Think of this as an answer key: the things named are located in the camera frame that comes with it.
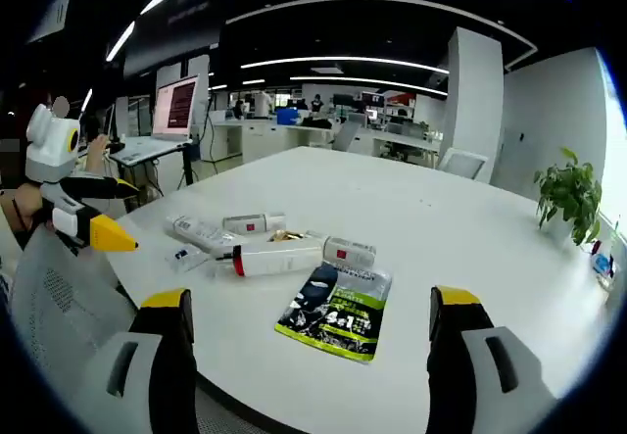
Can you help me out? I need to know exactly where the white skincare bottle clear cap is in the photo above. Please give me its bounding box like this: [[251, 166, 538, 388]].
[[163, 214, 242, 254]]

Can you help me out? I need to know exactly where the small clear skincare sachet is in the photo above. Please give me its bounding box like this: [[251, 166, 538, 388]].
[[164, 244, 211, 273]]

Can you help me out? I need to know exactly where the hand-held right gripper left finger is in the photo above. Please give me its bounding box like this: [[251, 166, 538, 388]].
[[75, 286, 199, 434]]

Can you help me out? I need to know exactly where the dark hanging ceiling screen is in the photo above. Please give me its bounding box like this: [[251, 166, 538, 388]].
[[121, 10, 226, 80]]

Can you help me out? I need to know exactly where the gold foil skincare sachet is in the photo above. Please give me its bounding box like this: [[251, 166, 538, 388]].
[[266, 229, 324, 244]]

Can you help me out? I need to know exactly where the white standing desk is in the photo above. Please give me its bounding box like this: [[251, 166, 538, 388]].
[[108, 134, 197, 190]]

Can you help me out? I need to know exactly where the dark green skincare sachet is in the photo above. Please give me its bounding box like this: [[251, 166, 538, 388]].
[[273, 263, 394, 365]]

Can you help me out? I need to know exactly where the green potted plant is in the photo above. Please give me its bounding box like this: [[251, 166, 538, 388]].
[[532, 147, 603, 248]]

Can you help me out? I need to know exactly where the small blue white box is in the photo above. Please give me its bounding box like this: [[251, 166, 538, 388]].
[[590, 252, 616, 276]]

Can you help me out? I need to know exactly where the light grey mesh office chair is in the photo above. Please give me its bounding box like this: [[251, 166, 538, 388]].
[[9, 227, 143, 434]]

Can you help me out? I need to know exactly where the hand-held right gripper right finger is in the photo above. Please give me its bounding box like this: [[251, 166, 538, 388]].
[[426, 284, 560, 434]]

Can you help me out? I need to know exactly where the white skincare bottle red collar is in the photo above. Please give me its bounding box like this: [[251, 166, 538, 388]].
[[211, 237, 325, 278]]

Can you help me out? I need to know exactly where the long white office desk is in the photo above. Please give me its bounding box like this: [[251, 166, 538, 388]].
[[211, 119, 344, 164]]

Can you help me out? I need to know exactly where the white laptop pink screen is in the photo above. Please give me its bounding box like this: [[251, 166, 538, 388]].
[[150, 73, 201, 142]]

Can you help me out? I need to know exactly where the ceiling air conditioner unit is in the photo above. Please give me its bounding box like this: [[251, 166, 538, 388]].
[[28, 0, 72, 43]]

